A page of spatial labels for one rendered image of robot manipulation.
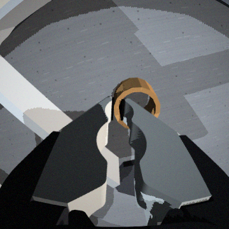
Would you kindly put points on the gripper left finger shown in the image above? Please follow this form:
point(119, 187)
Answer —
point(65, 172)

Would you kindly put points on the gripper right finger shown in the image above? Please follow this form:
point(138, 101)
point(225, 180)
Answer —
point(172, 172)

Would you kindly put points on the bronze bushing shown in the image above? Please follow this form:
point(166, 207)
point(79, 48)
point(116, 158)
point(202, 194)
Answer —
point(129, 86)

